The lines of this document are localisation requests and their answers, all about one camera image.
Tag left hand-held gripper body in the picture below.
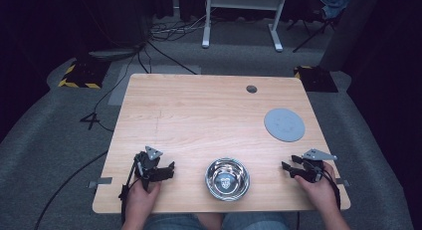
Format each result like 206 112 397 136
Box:
133 145 164 192

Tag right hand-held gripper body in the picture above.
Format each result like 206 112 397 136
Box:
301 147 338 184

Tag person's right hand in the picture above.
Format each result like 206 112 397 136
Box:
294 161 340 215

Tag person's left hand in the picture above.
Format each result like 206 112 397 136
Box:
124 179 162 225

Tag grey round mat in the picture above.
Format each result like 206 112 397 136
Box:
263 108 307 143

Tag shiny steel bowl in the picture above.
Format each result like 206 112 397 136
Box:
204 156 251 202

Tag person's legs in jeans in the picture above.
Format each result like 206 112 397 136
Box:
143 211 291 230

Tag black yellow striped base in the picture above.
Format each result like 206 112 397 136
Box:
57 58 111 91
293 65 339 94

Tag black folding chair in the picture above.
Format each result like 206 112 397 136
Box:
286 0 346 54

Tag blue cloth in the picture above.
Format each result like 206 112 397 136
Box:
317 0 355 20

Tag right hand-held gripper black cable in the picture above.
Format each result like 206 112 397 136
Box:
319 168 342 212

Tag hand-held gripper black cable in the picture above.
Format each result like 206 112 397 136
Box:
117 158 142 226
319 168 342 212

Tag left hand-held gripper black cable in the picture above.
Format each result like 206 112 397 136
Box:
117 158 142 226

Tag thin black floor cable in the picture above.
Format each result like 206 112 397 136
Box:
93 40 152 133

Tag thick black floor cable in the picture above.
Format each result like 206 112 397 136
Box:
33 149 109 230

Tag bundle of floor cables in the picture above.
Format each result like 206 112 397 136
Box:
145 10 213 44

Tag white desk frame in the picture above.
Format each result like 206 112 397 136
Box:
201 0 289 53

